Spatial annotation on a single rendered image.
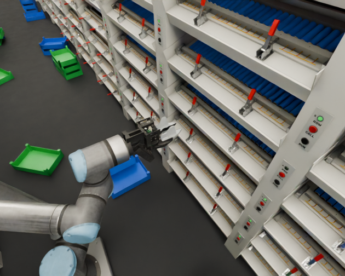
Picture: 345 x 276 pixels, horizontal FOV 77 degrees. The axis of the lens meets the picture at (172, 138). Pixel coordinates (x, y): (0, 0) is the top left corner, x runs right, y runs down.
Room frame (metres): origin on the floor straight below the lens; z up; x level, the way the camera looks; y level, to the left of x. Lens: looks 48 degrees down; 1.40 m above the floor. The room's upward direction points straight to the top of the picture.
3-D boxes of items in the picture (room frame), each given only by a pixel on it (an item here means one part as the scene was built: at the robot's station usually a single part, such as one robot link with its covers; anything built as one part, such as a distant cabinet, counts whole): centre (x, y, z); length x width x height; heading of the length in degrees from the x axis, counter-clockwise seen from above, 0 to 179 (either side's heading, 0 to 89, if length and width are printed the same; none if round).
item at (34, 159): (1.01, 1.04, 0.04); 0.30 x 0.20 x 0.08; 78
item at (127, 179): (0.86, 0.34, 0.04); 0.30 x 0.20 x 0.08; 124
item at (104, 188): (0.38, 0.26, 0.75); 0.12 x 0.09 x 0.12; 177
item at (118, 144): (0.44, 0.17, 0.86); 0.10 x 0.05 x 0.09; 33
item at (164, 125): (0.57, 0.03, 0.85); 0.09 x 0.03 x 0.06; 131
